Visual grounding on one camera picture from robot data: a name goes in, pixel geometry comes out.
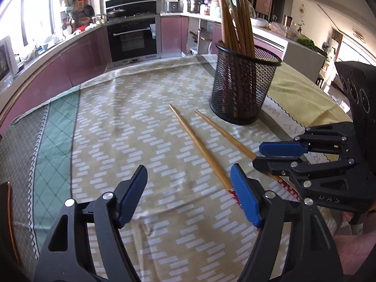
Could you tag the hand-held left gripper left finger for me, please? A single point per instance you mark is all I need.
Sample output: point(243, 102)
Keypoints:
point(132, 194)

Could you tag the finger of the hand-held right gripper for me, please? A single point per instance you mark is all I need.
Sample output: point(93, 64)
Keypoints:
point(279, 149)
point(273, 166)

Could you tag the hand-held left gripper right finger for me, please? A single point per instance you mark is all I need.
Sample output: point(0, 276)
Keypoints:
point(245, 196)

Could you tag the black mesh utensil holder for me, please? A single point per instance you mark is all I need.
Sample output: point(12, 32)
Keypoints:
point(235, 100)

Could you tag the dark wooden chopstick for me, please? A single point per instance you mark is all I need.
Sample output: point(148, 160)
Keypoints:
point(222, 20)

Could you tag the person's right forearm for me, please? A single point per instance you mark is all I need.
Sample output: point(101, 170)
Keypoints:
point(355, 252)

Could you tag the person's right hand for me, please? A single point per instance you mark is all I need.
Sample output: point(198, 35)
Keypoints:
point(346, 216)

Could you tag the patterned tablecloth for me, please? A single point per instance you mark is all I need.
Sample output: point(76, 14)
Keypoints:
point(123, 129)

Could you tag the green leafy vegetables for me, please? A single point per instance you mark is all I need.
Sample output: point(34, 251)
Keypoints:
point(307, 43)

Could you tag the round ceiling lamp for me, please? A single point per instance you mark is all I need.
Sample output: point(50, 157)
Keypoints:
point(358, 34)

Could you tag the group of glass cups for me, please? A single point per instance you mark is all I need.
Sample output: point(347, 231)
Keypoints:
point(282, 30)

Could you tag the dark wooden chair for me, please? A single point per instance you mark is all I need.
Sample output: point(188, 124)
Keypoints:
point(7, 217)

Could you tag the steel tumbler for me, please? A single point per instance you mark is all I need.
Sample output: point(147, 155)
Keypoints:
point(288, 22)

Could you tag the white bowl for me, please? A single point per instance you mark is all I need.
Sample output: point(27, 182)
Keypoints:
point(262, 22)

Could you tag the pink kitchen cabinets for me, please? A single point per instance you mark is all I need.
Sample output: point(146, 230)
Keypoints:
point(58, 64)

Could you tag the black built-in oven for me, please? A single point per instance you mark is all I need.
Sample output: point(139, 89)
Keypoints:
point(132, 39)

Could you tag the stainless steel pot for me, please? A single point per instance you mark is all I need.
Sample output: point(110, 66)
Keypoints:
point(195, 5)

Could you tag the silver rice cooker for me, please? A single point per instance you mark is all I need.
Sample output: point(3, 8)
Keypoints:
point(173, 6)

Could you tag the wok with lid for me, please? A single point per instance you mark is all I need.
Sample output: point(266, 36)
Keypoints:
point(116, 13)

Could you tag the white microwave oven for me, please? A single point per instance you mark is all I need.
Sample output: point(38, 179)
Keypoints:
point(6, 61)

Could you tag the black range hood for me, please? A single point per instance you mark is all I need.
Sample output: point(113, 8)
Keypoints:
point(130, 2)

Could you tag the small wall ornament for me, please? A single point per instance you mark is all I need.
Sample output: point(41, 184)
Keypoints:
point(302, 9)

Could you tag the framed wall picture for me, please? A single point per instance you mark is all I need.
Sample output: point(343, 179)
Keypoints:
point(263, 1)

